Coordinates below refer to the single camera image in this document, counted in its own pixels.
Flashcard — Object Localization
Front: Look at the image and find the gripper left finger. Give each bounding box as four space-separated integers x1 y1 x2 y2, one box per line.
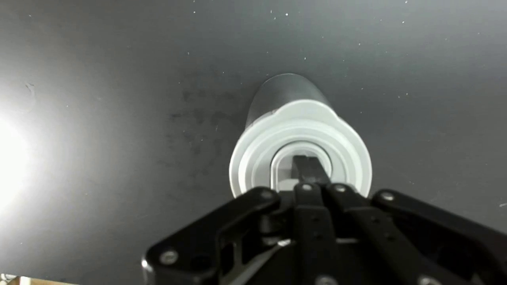
142 156 338 285

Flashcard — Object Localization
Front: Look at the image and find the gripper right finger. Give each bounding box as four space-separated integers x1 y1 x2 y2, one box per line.
311 156 507 285

